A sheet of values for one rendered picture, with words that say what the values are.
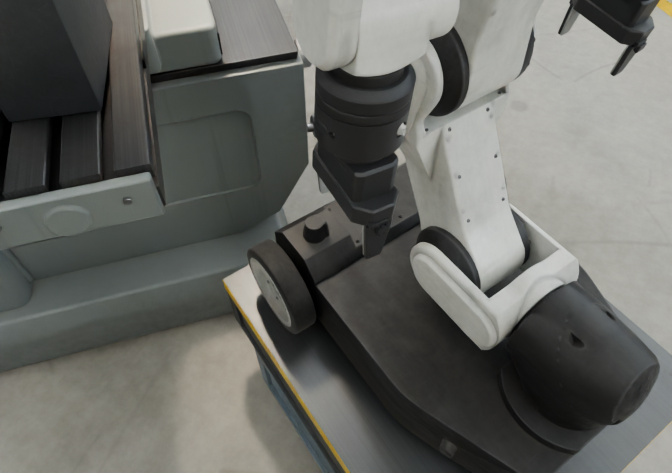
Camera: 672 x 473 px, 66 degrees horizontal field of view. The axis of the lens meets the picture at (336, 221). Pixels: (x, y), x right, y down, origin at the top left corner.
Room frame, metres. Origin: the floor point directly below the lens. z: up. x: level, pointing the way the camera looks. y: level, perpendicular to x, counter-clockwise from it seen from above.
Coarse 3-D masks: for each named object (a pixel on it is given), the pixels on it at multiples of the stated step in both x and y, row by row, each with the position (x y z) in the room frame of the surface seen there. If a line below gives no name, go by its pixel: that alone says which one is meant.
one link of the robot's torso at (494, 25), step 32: (480, 0) 0.54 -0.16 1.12; (512, 0) 0.54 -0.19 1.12; (448, 32) 0.55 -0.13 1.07; (480, 32) 0.53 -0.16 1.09; (512, 32) 0.56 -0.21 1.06; (448, 64) 0.53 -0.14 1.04; (480, 64) 0.54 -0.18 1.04; (512, 64) 0.57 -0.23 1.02; (448, 96) 0.52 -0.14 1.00; (480, 96) 0.55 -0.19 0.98
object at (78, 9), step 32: (0, 0) 0.53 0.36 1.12; (32, 0) 0.54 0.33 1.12; (64, 0) 0.58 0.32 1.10; (96, 0) 0.71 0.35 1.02; (0, 32) 0.53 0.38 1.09; (32, 32) 0.54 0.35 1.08; (64, 32) 0.54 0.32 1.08; (96, 32) 0.65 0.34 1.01; (0, 64) 0.53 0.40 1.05; (32, 64) 0.53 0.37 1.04; (64, 64) 0.54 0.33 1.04; (96, 64) 0.60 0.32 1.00; (0, 96) 0.52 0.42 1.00; (32, 96) 0.53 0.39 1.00; (64, 96) 0.54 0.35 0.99; (96, 96) 0.55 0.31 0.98
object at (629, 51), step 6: (630, 48) 0.66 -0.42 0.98; (636, 48) 0.66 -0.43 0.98; (642, 48) 0.66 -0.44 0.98; (624, 54) 0.66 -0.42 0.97; (630, 54) 0.66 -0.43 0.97; (618, 60) 0.67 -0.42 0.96; (624, 60) 0.66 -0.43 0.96; (618, 66) 0.66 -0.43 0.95; (624, 66) 0.67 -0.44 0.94; (612, 72) 0.67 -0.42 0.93; (618, 72) 0.67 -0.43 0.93
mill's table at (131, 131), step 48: (144, 48) 0.78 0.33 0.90; (144, 96) 0.59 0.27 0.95; (0, 144) 0.49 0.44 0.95; (48, 144) 0.49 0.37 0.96; (96, 144) 0.48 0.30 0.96; (144, 144) 0.48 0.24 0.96; (0, 192) 0.42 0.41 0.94; (48, 192) 0.41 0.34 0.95; (96, 192) 0.41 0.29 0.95; (144, 192) 0.43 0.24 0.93; (0, 240) 0.37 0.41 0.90
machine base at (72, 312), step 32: (160, 256) 0.83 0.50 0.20; (192, 256) 0.83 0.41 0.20; (224, 256) 0.83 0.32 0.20; (32, 288) 0.73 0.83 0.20; (64, 288) 0.73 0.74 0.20; (96, 288) 0.73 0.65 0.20; (128, 288) 0.73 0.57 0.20; (160, 288) 0.73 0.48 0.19; (192, 288) 0.75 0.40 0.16; (224, 288) 0.76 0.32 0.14; (0, 320) 0.63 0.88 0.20; (32, 320) 0.64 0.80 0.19; (64, 320) 0.65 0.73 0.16; (96, 320) 0.66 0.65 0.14; (128, 320) 0.67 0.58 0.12; (160, 320) 0.70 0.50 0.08; (192, 320) 0.72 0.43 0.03; (0, 352) 0.58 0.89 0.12; (32, 352) 0.60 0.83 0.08; (64, 352) 0.62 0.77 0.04
